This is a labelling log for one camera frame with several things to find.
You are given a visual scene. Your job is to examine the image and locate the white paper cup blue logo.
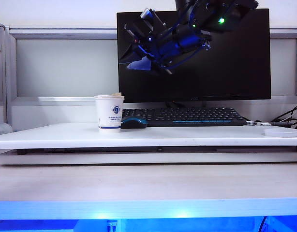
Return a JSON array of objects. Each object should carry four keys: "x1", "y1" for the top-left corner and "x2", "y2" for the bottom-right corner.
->
[{"x1": 94, "y1": 94, "x2": 125, "y2": 133}]

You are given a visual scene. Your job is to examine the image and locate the black cable bundle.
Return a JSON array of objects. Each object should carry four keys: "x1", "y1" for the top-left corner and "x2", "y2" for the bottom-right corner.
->
[{"x1": 271, "y1": 104, "x2": 297, "y2": 129}]

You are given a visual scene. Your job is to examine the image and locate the clear ballpoint pen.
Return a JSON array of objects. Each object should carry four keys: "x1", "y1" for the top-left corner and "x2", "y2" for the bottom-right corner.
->
[{"x1": 246, "y1": 120, "x2": 293, "y2": 127}]

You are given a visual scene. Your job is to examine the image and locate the white raised desk board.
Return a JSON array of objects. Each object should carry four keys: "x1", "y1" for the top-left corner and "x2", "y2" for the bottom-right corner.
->
[{"x1": 0, "y1": 122, "x2": 297, "y2": 151}]

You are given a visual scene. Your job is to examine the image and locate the black and blue mouse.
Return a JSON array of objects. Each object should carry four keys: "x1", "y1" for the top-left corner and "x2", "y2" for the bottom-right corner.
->
[{"x1": 120, "y1": 116, "x2": 149, "y2": 130}]

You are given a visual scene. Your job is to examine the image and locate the black computer keyboard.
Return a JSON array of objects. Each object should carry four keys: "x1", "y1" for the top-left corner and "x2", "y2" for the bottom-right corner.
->
[{"x1": 121, "y1": 107, "x2": 248, "y2": 128}]

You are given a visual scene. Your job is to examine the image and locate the grey partition with aluminium frame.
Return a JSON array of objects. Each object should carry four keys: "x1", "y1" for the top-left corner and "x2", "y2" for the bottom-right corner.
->
[{"x1": 5, "y1": 26, "x2": 297, "y2": 128}]

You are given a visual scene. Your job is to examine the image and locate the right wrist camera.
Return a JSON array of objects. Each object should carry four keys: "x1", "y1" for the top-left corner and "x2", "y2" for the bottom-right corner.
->
[{"x1": 123, "y1": 8, "x2": 166, "y2": 39}]

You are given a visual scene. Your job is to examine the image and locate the black computer monitor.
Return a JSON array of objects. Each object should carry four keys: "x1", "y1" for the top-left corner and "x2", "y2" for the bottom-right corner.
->
[{"x1": 117, "y1": 8, "x2": 272, "y2": 109}]

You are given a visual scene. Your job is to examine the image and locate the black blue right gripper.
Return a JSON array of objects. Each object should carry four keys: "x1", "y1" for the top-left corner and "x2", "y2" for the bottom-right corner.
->
[{"x1": 119, "y1": 23, "x2": 212, "y2": 76}]

